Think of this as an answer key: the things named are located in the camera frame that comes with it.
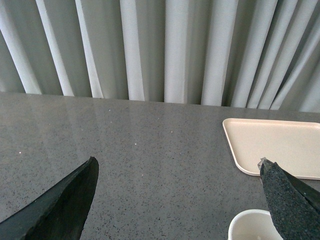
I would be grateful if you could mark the white smiley face mug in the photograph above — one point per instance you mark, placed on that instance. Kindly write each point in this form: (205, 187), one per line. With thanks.
(253, 224)

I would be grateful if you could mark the white pleated curtain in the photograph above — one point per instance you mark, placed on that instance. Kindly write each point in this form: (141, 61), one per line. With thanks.
(258, 54)

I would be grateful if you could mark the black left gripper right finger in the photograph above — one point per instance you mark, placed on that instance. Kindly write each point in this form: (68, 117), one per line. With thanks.
(294, 206)

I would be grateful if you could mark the beige rectangular tray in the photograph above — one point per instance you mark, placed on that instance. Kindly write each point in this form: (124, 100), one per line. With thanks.
(293, 145)

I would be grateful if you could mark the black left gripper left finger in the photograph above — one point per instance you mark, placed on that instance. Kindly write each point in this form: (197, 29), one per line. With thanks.
(58, 214)

